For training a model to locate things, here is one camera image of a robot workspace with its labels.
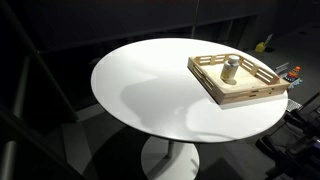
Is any white table pedestal base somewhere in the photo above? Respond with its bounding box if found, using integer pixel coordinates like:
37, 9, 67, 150
140, 135, 201, 180

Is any white bottle lid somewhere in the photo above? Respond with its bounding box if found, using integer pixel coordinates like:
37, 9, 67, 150
227, 54, 241, 66

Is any white card sign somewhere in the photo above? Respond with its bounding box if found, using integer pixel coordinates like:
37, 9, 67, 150
264, 33, 275, 46

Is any colourful stacking toy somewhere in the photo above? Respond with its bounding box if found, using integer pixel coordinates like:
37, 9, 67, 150
285, 65, 302, 83

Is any perforated metal board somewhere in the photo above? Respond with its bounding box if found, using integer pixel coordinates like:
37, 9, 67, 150
285, 98, 303, 113

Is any white pill bottle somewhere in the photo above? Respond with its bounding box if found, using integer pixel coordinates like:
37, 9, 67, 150
219, 61, 239, 85

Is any yellow box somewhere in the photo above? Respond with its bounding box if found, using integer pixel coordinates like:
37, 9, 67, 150
254, 41, 267, 54

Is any wooden slatted tray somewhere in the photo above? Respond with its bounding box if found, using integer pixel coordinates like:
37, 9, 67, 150
187, 52, 291, 106

